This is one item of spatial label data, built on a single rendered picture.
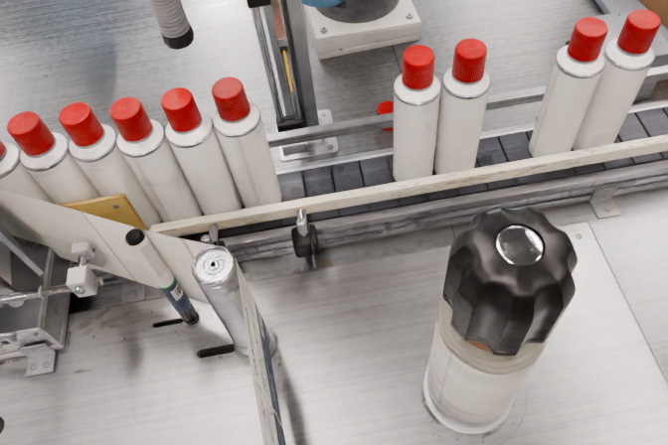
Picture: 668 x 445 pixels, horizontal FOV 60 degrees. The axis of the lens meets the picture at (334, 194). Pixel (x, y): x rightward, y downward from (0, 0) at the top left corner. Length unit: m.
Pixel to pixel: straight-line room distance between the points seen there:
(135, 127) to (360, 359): 0.34
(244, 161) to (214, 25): 0.50
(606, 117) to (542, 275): 0.42
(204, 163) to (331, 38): 0.40
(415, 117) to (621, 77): 0.23
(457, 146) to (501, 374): 0.32
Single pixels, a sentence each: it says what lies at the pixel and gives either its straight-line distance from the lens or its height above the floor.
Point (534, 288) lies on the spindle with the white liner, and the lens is 0.37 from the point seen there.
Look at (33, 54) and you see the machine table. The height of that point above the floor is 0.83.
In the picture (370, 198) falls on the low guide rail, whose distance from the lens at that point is 0.72.
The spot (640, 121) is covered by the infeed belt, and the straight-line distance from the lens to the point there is 0.89.
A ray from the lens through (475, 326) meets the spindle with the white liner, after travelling 0.41.
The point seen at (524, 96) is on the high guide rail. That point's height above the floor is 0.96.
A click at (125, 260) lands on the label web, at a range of 0.65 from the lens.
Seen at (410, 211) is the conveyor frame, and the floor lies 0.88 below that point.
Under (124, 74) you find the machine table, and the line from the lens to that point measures 1.08.
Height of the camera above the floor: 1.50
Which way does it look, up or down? 55 degrees down
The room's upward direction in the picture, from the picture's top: 8 degrees counter-clockwise
